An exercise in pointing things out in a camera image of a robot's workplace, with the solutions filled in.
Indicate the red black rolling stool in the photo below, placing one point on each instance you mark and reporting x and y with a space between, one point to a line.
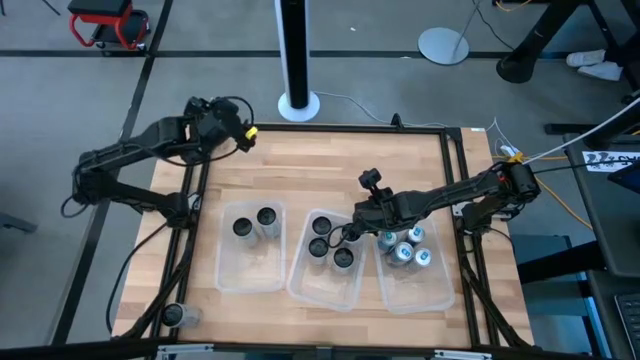
107 7

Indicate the dark blue tablet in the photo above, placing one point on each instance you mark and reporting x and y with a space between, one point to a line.
631 177

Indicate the black desk leg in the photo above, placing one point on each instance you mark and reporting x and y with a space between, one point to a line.
525 55

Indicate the white paper label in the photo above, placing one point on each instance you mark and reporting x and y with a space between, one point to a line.
607 161

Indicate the grey metal leg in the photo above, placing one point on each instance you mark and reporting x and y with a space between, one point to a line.
17 222

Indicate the dark grey desk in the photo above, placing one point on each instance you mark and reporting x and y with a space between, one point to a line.
620 235

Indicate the grey round stand base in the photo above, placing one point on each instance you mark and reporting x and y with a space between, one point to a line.
443 46

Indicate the black desk foot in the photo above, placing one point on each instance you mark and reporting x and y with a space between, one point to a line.
560 262

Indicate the silver metal bracket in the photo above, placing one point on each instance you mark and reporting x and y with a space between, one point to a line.
185 348
462 355

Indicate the person's white shoe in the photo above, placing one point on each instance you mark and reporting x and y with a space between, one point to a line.
585 57
600 71

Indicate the black white tower round base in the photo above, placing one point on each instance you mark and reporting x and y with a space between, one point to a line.
297 50

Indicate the white power strip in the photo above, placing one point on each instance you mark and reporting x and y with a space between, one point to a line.
508 150

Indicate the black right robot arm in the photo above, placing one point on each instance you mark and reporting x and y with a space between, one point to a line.
465 192

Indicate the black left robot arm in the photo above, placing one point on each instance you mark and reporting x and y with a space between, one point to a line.
130 145

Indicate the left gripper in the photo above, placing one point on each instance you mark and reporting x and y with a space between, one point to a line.
217 122

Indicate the black aluminium table frame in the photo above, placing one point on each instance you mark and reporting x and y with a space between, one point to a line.
350 128

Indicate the clear plastic bin with label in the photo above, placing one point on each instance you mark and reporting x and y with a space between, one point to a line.
320 290

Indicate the black laptop keyboard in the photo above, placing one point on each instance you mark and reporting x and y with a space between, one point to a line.
631 320

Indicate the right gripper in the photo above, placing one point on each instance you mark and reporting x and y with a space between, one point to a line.
385 210

